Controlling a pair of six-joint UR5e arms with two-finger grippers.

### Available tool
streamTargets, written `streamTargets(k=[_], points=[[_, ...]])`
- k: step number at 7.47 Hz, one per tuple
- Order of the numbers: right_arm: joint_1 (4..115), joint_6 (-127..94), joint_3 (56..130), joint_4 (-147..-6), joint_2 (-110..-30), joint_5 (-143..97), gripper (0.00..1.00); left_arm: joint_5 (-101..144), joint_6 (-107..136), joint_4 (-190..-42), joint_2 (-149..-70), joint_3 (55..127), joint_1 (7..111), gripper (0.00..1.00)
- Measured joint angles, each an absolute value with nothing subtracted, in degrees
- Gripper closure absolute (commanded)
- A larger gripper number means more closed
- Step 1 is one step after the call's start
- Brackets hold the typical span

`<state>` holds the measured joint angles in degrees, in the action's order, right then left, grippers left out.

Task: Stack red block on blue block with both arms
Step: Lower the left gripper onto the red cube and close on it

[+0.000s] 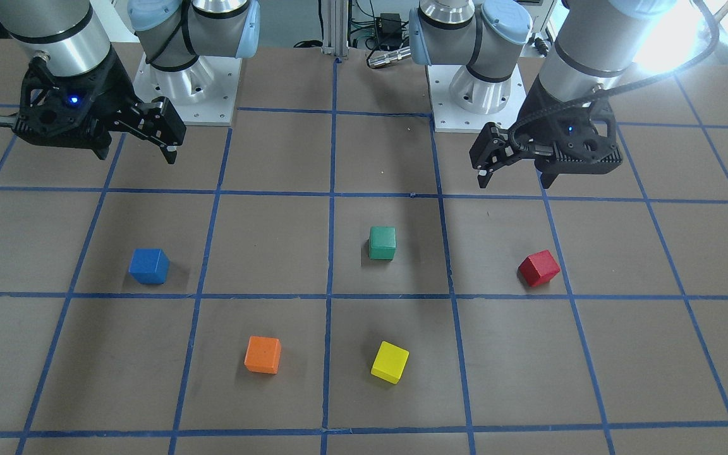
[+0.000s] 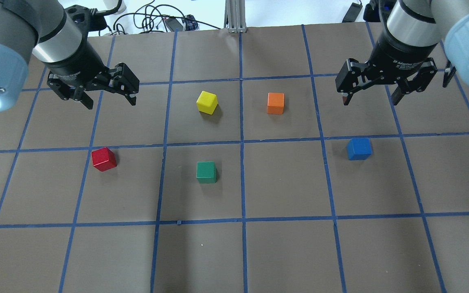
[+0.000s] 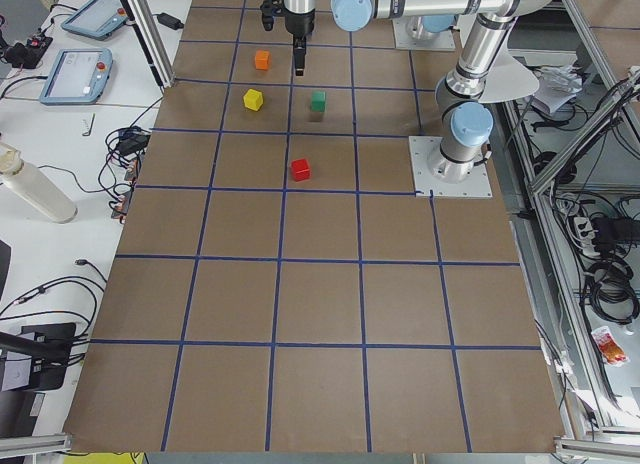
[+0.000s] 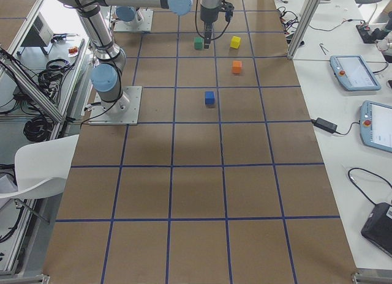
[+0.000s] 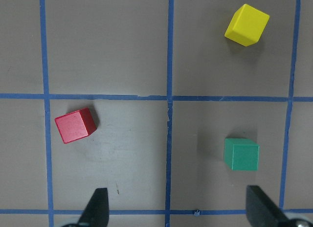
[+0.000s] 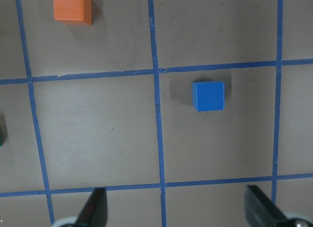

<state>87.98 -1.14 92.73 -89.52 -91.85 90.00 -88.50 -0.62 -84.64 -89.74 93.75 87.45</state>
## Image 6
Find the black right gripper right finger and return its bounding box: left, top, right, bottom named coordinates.
left=244, top=185, right=291, bottom=227

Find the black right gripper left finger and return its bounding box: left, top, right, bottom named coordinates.
left=76, top=188, right=108, bottom=225

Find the green wooden block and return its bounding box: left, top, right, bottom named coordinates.
left=0, top=128, right=4, bottom=146

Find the blue wooden block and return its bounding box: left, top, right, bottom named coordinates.
left=192, top=80, right=224, bottom=112

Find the orange wooden block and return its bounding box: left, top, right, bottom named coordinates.
left=53, top=0, right=92, bottom=26

